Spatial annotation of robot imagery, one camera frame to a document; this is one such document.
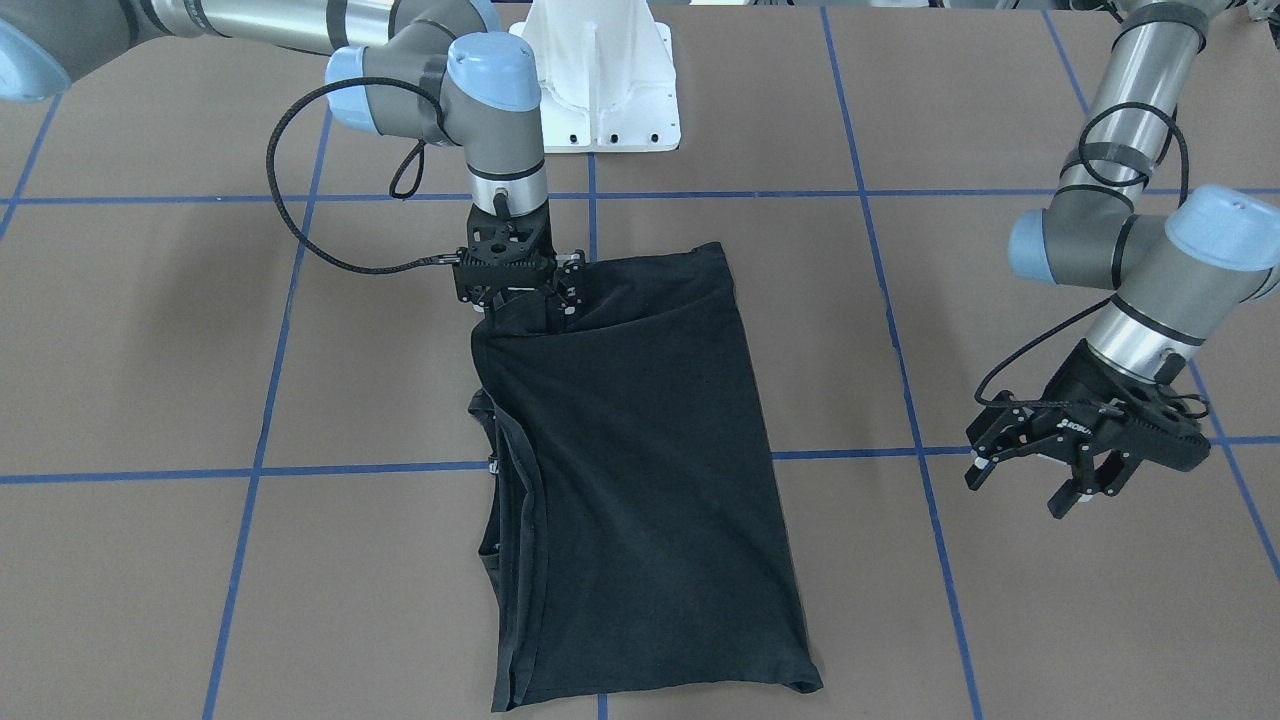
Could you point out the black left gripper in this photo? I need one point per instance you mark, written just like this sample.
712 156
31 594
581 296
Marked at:
1082 388

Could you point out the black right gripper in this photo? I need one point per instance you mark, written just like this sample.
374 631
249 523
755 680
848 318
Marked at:
569 290

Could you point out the black graphic t-shirt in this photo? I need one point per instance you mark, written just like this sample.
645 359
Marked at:
636 539

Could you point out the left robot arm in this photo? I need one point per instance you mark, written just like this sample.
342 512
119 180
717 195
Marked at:
1170 281

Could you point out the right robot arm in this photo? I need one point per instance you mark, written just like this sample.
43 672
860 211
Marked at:
440 73

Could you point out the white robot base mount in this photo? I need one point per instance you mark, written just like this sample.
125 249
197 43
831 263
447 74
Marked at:
607 75

